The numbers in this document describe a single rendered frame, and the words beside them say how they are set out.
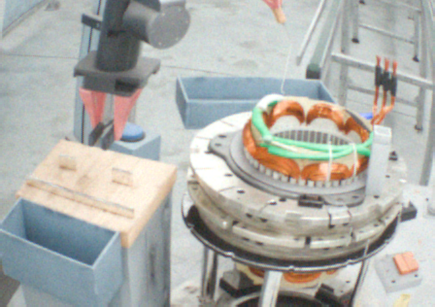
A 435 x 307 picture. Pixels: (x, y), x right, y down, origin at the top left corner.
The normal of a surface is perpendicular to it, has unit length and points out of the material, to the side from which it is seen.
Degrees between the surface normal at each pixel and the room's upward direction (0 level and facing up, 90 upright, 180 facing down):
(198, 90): 90
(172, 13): 93
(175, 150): 0
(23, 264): 90
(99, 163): 0
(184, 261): 0
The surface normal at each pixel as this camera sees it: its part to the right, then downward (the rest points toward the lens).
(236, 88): 0.18, 0.43
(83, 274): -0.27, 0.40
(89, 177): 0.07, -0.90
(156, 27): 0.62, 0.43
